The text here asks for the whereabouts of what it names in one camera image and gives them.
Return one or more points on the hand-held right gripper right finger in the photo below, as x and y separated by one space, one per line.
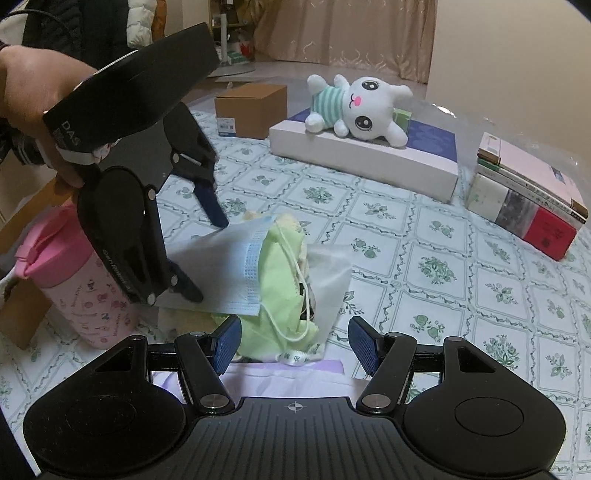
362 344

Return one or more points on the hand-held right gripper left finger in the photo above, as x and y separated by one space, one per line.
228 344

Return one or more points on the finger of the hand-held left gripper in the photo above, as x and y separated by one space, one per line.
213 207
187 288

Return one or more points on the pale yellow cloth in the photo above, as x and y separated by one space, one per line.
184 321

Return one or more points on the blue face mask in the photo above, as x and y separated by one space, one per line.
217 267

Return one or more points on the light green cloth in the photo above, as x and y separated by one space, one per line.
277 258

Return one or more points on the person's left hand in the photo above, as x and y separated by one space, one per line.
27 83

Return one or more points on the purple tissue pack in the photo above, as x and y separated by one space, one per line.
277 376

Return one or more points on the white puffer jacket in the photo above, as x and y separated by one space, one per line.
138 23

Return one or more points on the black coat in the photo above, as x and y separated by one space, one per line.
97 23

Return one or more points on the small brown cardboard box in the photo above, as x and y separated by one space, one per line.
251 108

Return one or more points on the floral printed sheet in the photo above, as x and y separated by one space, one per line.
461 300

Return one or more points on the pink lidded cup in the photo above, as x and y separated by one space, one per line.
78 314

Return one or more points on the cluttered shelf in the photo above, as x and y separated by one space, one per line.
235 18

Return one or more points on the white flat box blue top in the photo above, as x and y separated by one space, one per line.
351 152

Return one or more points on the white rabbit plush toy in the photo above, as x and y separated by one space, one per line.
369 110

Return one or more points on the cream floral book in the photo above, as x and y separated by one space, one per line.
485 196

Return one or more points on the small green box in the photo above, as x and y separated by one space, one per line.
402 119

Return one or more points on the beige curtain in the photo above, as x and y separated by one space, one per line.
346 32

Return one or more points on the thin white book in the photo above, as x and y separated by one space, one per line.
531 196

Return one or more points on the stack of books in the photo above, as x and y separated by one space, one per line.
526 161

